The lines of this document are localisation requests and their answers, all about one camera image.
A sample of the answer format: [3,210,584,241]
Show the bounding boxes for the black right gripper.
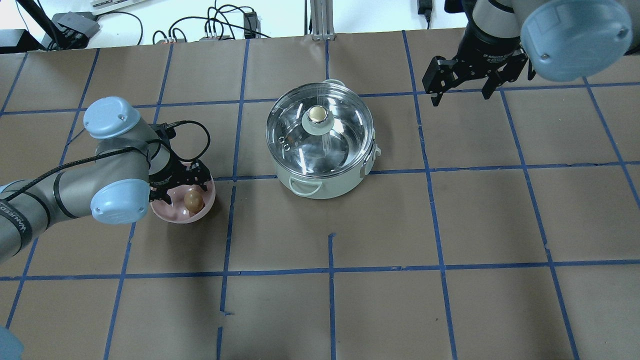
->
[422,27,529,107]

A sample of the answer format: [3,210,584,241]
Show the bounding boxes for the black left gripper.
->
[149,159,211,205]

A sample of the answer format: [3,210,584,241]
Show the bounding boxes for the brown egg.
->
[183,190,205,214]

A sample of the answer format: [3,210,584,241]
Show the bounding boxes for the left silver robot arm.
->
[0,96,213,261]

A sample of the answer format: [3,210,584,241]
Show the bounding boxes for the glass pot lid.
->
[265,79,375,178]

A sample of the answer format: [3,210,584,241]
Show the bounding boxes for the pink bowl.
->
[150,176,217,224]

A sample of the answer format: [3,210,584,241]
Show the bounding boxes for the aluminium frame post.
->
[308,0,336,41]

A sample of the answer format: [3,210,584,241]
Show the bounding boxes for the black camera stand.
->
[0,0,100,55]

